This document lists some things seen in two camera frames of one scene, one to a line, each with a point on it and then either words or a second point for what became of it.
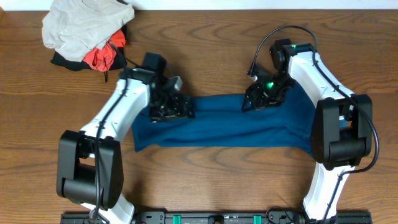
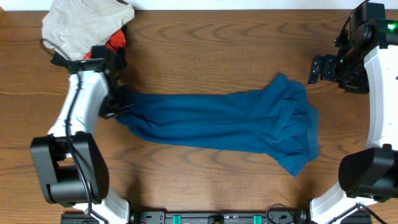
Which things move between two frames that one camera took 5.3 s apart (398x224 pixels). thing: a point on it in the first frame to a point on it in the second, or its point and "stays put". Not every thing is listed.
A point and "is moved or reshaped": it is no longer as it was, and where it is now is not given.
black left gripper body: (168, 106) to (119, 101)
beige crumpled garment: (74, 27) stays put
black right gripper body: (271, 93) to (349, 71)
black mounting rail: (221, 217) stays put
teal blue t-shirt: (221, 121) is moved or reshaped
